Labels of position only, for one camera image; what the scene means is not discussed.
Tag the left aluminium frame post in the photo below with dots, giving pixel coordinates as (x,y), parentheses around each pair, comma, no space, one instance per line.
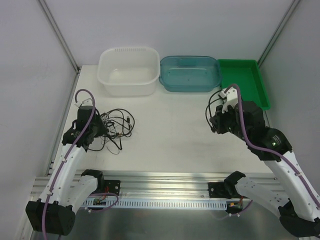
(58,34)

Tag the white slotted cable duct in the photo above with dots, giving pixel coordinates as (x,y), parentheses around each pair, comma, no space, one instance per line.
(175,204)

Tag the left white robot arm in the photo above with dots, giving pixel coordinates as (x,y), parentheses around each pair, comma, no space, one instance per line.
(54,212)

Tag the right aluminium frame post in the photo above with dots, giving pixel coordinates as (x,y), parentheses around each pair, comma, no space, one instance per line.
(278,31)

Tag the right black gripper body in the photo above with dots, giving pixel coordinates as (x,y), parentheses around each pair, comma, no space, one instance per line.
(219,120)

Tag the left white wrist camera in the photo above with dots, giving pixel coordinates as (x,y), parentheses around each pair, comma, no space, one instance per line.
(86,102)

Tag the white plastic tub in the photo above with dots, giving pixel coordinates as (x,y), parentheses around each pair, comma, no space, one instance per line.
(129,71)

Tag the aluminium mounting rail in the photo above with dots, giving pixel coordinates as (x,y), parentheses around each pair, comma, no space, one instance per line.
(167,185)

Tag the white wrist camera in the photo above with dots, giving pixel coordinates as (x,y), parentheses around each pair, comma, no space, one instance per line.
(86,102)
(229,97)

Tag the green plastic tray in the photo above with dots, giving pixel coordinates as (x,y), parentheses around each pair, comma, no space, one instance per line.
(246,74)

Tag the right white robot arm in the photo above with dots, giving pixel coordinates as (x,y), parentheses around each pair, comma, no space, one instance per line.
(299,212)

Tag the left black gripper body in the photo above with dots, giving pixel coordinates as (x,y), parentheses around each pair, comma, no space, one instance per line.
(99,127)

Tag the aluminium frame post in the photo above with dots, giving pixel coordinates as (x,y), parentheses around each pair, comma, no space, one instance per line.
(58,34)
(278,31)

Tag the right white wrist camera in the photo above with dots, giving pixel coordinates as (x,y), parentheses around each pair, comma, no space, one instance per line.
(229,97)

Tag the teal transparent plastic container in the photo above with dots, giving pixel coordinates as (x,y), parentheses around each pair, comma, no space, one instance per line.
(190,73)

